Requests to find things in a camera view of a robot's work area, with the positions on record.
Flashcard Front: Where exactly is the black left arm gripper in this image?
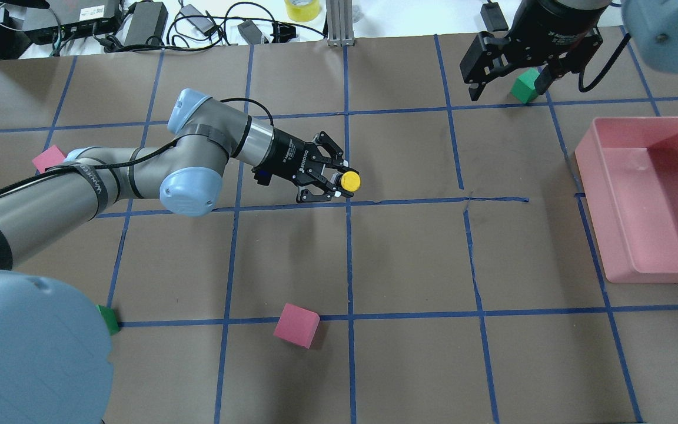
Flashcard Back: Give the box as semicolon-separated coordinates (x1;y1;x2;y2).
254;131;350;203

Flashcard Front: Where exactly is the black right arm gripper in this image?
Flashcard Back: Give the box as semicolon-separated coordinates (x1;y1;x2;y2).
460;1;604;102

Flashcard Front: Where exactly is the yellow push button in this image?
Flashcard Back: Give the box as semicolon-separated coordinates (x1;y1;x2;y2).
339;171;361;193

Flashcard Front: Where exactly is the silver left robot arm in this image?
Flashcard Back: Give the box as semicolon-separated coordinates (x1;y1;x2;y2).
0;88;361;423

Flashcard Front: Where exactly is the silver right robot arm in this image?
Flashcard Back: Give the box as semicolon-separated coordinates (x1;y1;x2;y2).
460;1;678;100

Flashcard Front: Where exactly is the green foam cube far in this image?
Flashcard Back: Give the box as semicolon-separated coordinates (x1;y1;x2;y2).
510;68;543;105

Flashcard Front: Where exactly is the green foam cube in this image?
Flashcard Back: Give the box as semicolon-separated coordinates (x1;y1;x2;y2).
510;68;543;105
96;305;120;336

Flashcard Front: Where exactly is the black power adapter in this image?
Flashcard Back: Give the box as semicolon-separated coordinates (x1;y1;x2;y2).
480;1;509;32

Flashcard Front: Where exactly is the pink foam cube centre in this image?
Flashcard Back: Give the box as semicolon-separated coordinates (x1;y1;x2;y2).
272;303;321;349

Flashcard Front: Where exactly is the pink foam cube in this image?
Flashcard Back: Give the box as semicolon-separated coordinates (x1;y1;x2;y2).
272;303;321;349
31;145;67;174

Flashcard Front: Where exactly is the yellow tape roll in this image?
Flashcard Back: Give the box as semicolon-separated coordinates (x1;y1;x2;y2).
284;0;321;22

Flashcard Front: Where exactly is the pink plastic bin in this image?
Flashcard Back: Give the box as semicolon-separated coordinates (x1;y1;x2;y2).
575;116;678;284

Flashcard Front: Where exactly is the black power brick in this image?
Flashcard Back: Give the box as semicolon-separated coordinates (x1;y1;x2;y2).
123;2;168;47

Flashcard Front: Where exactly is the green foam cube near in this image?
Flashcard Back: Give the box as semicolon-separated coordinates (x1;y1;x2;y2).
96;305;120;336

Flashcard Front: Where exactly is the pink foam cube left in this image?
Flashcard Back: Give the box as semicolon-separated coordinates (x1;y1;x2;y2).
31;145;67;174

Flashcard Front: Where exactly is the aluminium frame post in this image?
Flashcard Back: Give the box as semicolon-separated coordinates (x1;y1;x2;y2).
325;0;355;48

